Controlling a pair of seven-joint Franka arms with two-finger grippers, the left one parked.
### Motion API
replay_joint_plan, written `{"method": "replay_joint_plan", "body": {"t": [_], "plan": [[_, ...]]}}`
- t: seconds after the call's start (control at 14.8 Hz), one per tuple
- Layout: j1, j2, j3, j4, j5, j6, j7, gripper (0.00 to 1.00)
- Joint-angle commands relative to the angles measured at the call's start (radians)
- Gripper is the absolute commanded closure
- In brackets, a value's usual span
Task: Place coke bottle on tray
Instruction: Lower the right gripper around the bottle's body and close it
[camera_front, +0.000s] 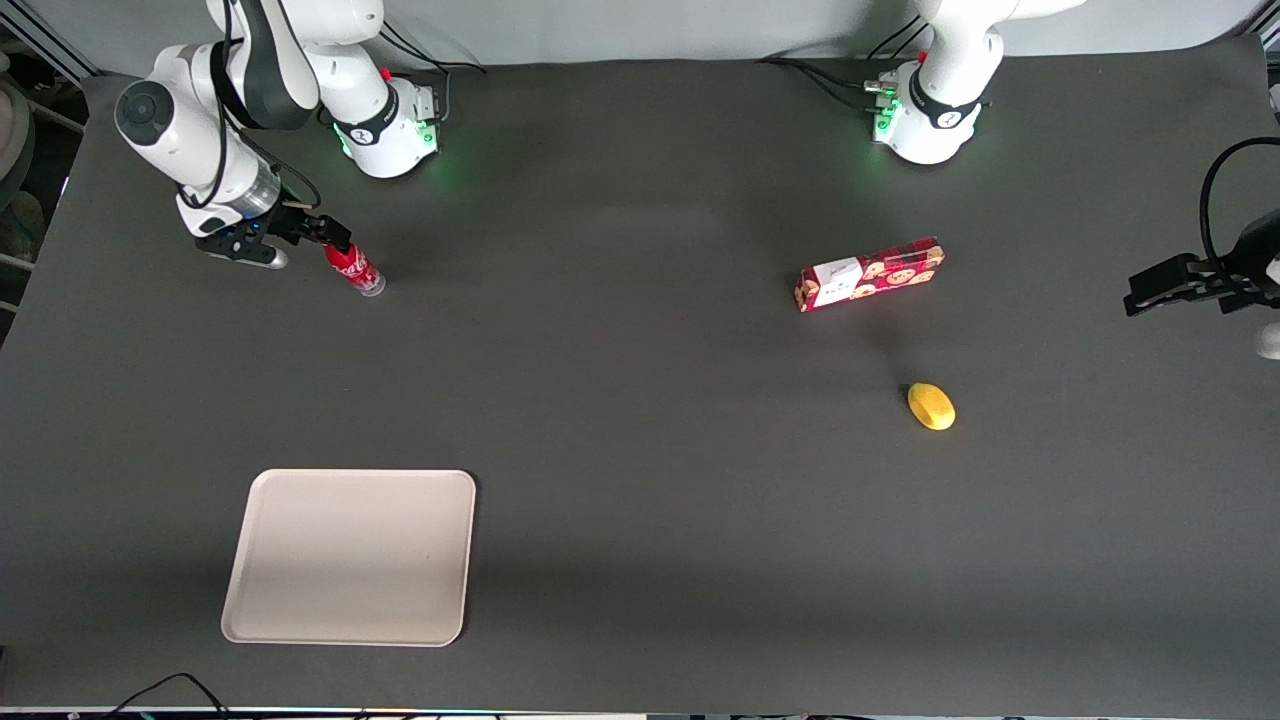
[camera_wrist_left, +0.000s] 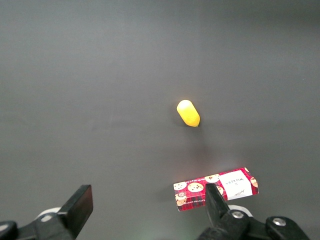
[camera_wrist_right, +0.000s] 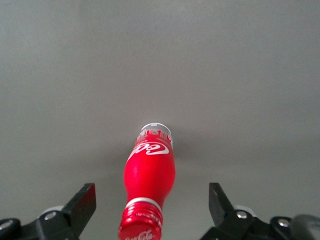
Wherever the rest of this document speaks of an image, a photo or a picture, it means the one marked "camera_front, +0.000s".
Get yellow lemon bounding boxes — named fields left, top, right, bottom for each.
left=906, top=382, right=957, bottom=432

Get black cable at table edge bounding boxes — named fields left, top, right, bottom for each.
left=98, top=672, right=233, bottom=720

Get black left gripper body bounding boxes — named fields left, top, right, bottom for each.
left=1214, top=209, right=1280, bottom=314

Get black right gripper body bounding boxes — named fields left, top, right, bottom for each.
left=194, top=208, right=307, bottom=258

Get black arm base cables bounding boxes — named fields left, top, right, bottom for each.
left=757, top=14, right=927, bottom=117
left=380, top=20, right=488, bottom=126

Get red cookie box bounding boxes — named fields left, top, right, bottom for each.
left=794, top=236, right=946, bottom=314

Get red coke bottle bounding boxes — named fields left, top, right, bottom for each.
left=322, top=241, right=387, bottom=299

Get beige plastic tray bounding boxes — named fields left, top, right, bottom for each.
left=220, top=468, right=478, bottom=648

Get dark grey table mat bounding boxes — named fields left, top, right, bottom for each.
left=0, top=35, right=1280, bottom=717

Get aluminium frame bar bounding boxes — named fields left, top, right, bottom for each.
left=18, top=20, right=103, bottom=83

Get black left gripper cable loop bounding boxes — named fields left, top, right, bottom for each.
left=1199, top=136, right=1280, bottom=267

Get black right arm base cables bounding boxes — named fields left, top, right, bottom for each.
left=380, top=20, right=488, bottom=126

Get black left arm base cables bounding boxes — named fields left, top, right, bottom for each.
left=757, top=14, right=927, bottom=117

